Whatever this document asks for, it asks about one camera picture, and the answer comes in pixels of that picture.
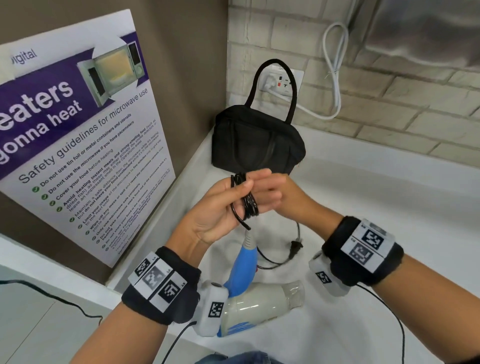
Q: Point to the person's left hand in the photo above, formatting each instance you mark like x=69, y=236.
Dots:
x=210, y=219

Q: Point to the person's right hand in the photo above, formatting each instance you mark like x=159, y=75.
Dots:
x=296, y=202

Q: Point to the person's left little finger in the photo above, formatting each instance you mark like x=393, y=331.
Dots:
x=269, y=207

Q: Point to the person's left middle finger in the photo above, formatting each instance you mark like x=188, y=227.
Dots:
x=272, y=183

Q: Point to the person's left forearm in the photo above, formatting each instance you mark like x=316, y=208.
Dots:
x=123, y=337

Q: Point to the person's right forearm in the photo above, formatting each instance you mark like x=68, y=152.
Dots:
x=431, y=303

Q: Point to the black fabric handbag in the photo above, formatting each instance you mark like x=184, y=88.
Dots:
x=255, y=142

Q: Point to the black wristband with marker tags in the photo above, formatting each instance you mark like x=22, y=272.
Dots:
x=180, y=300
x=345, y=262

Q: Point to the blue and white hair dryer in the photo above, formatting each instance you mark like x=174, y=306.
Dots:
x=262, y=303

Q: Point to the white plug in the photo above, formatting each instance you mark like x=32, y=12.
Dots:
x=270, y=82

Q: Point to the blue jeans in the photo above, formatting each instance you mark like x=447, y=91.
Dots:
x=240, y=358

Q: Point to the microwave safety poster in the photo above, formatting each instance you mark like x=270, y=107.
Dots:
x=86, y=150

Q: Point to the stainless steel appliance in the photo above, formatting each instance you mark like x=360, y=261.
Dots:
x=423, y=30

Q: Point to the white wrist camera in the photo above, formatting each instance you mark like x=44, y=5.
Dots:
x=324, y=275
x=212, y=311

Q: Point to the white wall socket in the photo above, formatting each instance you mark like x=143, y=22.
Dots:
x=290, y=80

